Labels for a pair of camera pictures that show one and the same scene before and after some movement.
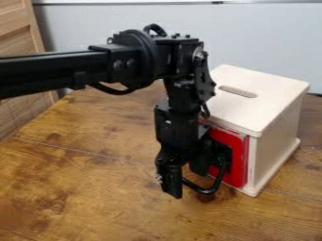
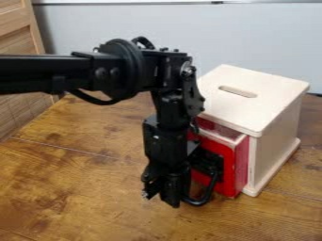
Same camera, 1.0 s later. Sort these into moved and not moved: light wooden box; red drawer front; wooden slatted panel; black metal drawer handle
Moved: red drawer front; black metal drawer handle
Not moved: light wooden box; wooden slatted panel
